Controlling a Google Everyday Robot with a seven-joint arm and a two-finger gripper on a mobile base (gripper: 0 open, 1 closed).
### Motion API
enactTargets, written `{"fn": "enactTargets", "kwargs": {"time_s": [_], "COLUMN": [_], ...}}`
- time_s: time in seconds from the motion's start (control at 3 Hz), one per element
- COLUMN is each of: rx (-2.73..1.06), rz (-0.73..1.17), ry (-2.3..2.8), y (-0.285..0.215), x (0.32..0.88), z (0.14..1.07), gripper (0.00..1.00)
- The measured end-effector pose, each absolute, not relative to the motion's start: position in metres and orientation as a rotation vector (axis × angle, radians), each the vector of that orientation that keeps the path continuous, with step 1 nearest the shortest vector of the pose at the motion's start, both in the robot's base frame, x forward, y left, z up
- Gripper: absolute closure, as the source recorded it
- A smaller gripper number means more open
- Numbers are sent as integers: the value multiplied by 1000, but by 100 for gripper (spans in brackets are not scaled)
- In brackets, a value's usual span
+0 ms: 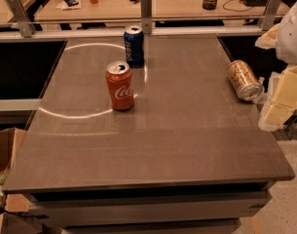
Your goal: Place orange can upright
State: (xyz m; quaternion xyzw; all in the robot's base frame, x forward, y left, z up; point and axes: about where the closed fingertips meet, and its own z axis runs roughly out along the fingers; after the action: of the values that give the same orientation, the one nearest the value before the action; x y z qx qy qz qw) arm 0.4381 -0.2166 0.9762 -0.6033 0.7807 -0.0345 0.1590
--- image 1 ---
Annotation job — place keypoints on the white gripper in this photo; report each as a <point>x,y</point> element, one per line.
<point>292,36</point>

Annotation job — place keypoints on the orange gold soda can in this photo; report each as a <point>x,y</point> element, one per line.
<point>242,79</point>

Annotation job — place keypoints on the blue Pepsi can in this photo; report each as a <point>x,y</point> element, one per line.
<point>134,40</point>

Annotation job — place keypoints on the red Coca-Cola can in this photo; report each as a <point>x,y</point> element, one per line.
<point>118,77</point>

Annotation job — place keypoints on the black mesh pen cup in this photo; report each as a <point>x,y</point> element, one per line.
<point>209,4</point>

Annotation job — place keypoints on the cardboard box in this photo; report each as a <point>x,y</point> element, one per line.
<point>15,219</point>

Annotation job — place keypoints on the right metal bracket post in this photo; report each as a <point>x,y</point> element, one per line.
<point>268,18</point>

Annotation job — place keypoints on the metal bracket post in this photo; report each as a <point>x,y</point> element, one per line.
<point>26,28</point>
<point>268,18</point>
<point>146,15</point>

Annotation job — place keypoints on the middle metal bracket post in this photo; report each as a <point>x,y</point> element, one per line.
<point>146,15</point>

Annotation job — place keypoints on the left metal bracket post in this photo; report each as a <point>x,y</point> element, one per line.
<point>26,28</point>

